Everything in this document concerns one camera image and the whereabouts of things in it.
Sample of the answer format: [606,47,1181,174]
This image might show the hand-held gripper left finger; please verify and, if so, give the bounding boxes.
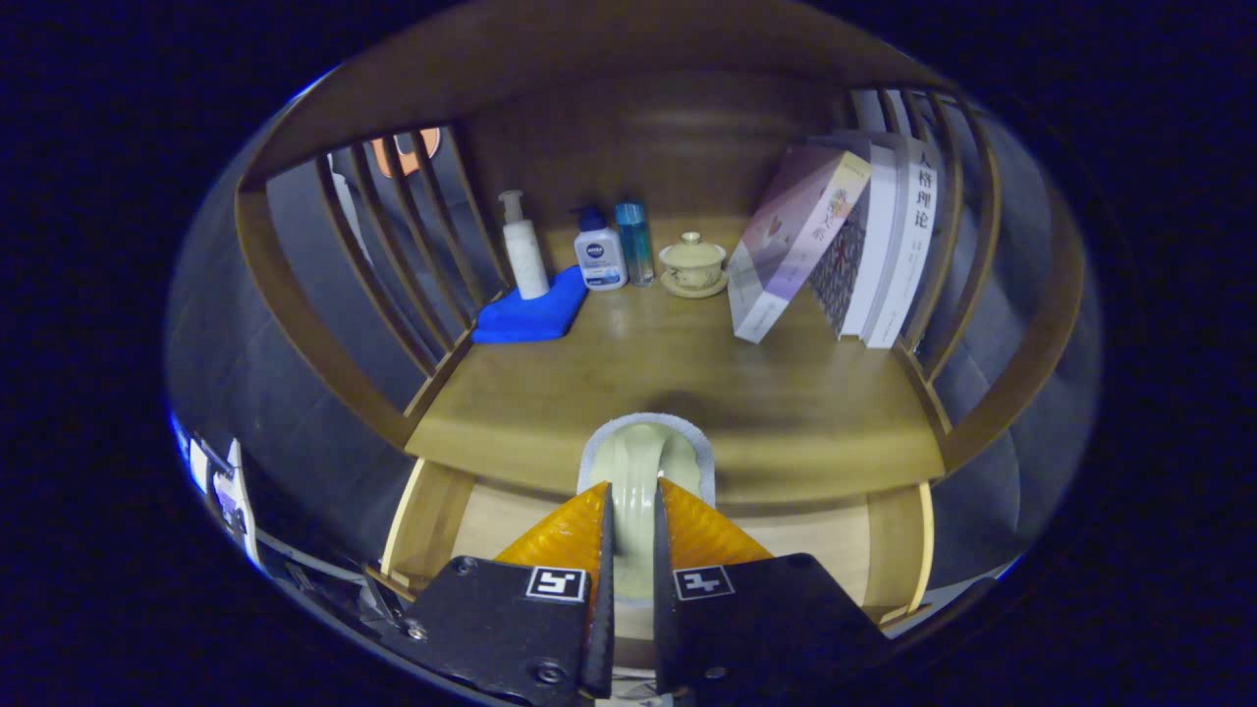
[398,479,617,703]

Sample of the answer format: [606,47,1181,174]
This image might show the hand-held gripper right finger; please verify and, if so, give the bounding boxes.
[653,478,900,703]

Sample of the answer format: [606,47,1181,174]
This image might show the wooden drawer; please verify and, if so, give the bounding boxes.
[381,457,934,629]

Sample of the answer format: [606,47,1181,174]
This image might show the pale green handled scrub brush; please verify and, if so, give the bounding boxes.
[577,412,716,602]

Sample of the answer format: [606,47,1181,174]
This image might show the wooden countertop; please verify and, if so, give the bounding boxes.
[405,216,946,507]

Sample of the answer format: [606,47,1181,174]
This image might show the wooden cabinet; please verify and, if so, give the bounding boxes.
[236,0,1086,629]

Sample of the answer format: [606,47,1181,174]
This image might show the blue folded cloth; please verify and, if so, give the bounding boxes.
[471,265,588,345]

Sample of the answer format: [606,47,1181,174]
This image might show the beige lidded teacup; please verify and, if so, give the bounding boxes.
[658,232,731,299]

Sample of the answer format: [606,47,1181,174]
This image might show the white blue-capped lotion bottle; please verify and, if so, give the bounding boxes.
[574,206,629,293]

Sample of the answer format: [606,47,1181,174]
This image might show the teal slim bottle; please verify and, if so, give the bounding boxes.
[615,201,656,288]

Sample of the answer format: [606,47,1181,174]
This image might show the white equipment stand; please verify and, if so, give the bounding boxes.
[216,439,259,568]

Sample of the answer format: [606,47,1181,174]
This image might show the white pump bottle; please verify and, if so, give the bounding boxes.
[497,190,551,300]

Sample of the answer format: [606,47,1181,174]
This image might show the dark patterned book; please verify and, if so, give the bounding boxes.
[810,196,873,338]

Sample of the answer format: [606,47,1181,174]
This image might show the pink purple book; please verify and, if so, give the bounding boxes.
[727,145,873,345]

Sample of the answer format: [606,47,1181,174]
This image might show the lit screen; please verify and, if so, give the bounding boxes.
[187,434,222,497]

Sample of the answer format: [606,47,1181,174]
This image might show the plain white book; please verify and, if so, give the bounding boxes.
[835,133,900,340]

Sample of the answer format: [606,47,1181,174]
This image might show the white book with black characters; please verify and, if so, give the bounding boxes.
[864,135,941,350]

